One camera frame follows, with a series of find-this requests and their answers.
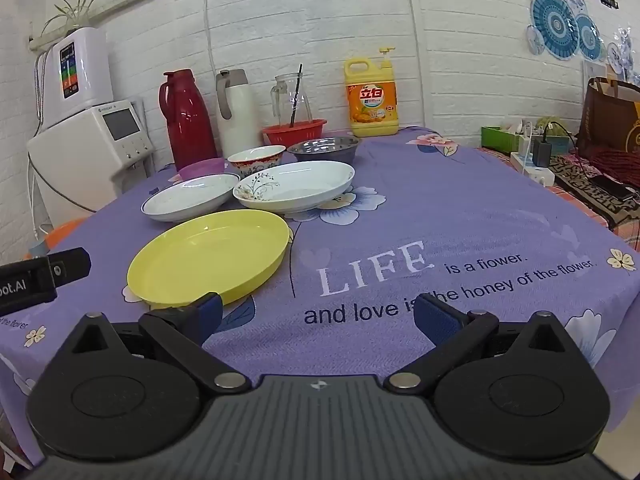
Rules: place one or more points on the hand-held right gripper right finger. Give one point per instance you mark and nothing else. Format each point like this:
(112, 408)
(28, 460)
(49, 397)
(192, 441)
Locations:
(436, 319)

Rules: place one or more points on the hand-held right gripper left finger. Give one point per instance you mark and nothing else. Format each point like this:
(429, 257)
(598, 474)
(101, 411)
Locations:
(209, 312)

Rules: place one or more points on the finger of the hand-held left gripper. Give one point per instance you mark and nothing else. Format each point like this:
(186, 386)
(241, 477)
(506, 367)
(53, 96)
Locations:
(70, 266)

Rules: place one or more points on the yellow plastic plate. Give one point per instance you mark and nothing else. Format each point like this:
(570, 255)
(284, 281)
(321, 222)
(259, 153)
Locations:
(210, 260)

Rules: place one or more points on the white blue-rimmed plate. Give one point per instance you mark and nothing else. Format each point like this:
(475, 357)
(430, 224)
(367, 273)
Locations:
(187, 200)

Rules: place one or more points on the purple plastic bowl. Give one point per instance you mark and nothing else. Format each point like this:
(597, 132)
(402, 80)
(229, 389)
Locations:
(202, 167)

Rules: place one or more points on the white oval floral plate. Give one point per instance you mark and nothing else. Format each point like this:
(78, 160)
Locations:
(295, 185)

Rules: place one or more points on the white red-patterned bowl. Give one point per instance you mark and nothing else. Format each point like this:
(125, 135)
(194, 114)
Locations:
(257, 159)

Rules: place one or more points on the stainless steel bowl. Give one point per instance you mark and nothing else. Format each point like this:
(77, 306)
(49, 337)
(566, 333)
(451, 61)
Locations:
(322, 150)

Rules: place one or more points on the orange plastic stool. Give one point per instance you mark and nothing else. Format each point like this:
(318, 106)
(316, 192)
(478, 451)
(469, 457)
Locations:
(62, 232)

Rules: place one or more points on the grey-blue cup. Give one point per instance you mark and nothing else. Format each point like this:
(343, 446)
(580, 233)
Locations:
(37, 251)

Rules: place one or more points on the purple floral tablecloth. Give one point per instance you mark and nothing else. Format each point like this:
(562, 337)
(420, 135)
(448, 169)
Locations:
(425, 210)

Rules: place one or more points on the white water dispenser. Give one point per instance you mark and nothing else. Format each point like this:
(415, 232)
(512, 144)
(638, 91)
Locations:
(85, 155)

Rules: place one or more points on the white power strip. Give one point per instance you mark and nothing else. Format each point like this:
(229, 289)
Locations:
(537, 175)

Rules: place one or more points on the red thermos jug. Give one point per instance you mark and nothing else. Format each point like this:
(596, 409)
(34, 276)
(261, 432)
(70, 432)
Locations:
(185, 120)

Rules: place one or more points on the green tissue box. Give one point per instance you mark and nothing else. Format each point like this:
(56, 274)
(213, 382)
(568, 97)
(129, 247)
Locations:
(500, 139)

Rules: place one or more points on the red plastic basket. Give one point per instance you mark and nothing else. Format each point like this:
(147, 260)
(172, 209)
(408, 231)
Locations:
(280, 135)

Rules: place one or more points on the white water purifier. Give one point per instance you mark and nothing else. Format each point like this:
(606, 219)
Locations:
(82, 75)

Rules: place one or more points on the black charger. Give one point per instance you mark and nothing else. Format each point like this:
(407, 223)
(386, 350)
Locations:
(542, 152)

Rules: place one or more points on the brown patterned cloth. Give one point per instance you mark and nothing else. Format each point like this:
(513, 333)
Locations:
(580, 182)

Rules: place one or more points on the white thermos jug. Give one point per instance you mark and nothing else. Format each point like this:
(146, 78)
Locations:
(239, 115)

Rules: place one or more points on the black smartphone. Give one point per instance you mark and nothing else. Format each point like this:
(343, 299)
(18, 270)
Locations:
(612, 187)

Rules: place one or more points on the clear glass pitcher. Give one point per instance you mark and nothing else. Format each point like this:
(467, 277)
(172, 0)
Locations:
(285, 97)

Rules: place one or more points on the yellow detergent bottle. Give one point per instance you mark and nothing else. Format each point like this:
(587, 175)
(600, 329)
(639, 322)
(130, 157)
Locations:
(371, 100)

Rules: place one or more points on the dark red knitted cloth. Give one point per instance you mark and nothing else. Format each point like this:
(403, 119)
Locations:
(612, 165)

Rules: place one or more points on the black stirring stick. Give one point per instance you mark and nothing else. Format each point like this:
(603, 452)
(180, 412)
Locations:
(296, 95)

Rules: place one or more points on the green potted plant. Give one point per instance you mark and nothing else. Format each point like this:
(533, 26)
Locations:
(75, 7)

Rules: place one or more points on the brown paper bag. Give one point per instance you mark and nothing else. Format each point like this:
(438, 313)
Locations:
(612, 115)

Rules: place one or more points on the large blue paper fan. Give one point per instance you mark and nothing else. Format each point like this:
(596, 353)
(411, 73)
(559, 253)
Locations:
(554, 22)

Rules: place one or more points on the medium blue paper fan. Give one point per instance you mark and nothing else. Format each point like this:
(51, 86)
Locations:
(589, 37)

